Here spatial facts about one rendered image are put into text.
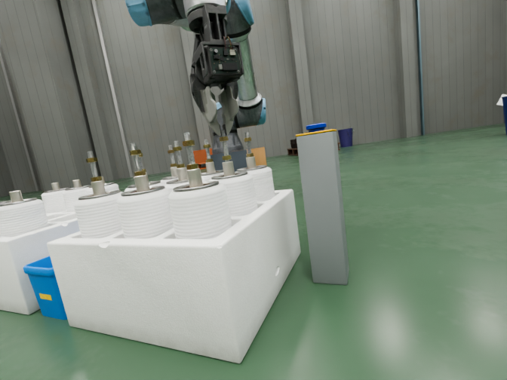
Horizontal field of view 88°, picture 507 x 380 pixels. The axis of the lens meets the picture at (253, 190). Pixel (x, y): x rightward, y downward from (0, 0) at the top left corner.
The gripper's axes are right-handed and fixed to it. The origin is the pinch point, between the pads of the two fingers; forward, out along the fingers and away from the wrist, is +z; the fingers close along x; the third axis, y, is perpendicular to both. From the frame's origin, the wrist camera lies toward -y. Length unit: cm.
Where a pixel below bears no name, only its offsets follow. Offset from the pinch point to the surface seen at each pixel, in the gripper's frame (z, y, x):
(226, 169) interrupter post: 8.0, 1.5, -0.7
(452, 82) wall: -93, -392, 810
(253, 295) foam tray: 28.1, 14.6, -4.2
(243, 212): 16.5, 5.3, -0.1
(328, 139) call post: 5.2, 12.6, 16.2
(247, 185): 11.5, 5.0, 1.7
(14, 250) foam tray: 19, -22, -45
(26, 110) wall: -155, -723, -207
